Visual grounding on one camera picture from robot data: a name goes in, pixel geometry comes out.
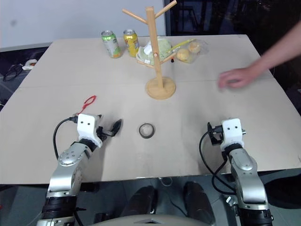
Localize white plastic object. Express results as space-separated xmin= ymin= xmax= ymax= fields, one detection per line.
xmin=22 ymin=59 xmax=39 ymax=71

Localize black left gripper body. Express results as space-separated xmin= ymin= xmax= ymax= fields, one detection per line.
xmin=95 ymin=125 xmax=113 ymax=142

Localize black tape roll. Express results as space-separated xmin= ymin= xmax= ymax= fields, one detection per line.
xmin=138 ymin=122 xmax=156 ymax=139

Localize person's bare hand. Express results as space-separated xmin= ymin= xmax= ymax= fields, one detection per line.
xmin=218 ymin=66 xmax=256 ymax=90

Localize dark rounded shape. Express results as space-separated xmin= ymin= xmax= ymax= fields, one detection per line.
xmin=121 ymin=185 xmax=158 ymax=224

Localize round bread bun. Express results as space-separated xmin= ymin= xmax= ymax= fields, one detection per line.
xmin=188 ymin=41 xmax=201 ymax=54
xmin=176 ymin=48 xmax=191 ymax=63

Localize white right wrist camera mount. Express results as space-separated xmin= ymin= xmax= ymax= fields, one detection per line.
xmin=221 ymin=118 xmax=245 ymax=150

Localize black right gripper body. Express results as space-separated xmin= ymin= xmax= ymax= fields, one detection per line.
xmin=210 ymin=125 xmax=224 ymax=145

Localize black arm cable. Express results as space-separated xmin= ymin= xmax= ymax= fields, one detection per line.
xmin=52 ymin=116 xmax=79 ymax=161
xmin=199 ymin=130 xmax=237 ymax=195

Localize yellow drink can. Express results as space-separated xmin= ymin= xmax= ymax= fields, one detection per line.
xmin=123 ymin=29 xmax=140 ymax=57

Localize green drink can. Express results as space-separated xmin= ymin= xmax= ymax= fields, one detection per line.
xmin=101 ymin=30 xmax=123 ymax=59

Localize wrapped green cabbage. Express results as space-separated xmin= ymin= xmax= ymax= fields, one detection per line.
xmin=135 ymin=37 xmax=176 ymax=67

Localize clear plastic bread bag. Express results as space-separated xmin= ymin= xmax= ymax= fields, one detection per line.
xmin=172 ymin=39 xmax=210 ymax=65

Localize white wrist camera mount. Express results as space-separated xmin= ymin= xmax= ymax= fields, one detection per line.
xmin=77 ymin=113 xmax=103 ymax=148
xmin=221 ymin=118 xmax=245 ymax=150

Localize yellow-green plastic strip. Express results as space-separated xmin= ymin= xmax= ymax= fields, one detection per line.
xmin=167 ymin=38 xmax=196 ymax=53

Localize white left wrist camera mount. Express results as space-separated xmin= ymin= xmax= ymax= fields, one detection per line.
xmin=77 ymin=113 xmax=103 ymax=148

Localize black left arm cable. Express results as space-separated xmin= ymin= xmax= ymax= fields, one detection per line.
xmin=52 ymin=116 xmax=79 ymax=161

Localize grey robot torso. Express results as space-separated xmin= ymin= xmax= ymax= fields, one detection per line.
xmin=91 ymin=213 xmax=214 ymax=226

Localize wooden branch hanger stand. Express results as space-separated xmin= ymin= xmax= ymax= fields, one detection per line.
xmin=122 ymin=0 xmax=178 ymax=100

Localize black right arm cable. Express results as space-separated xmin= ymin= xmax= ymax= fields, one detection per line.
xmin=199 ymin=130 xmax=237 ymax=195

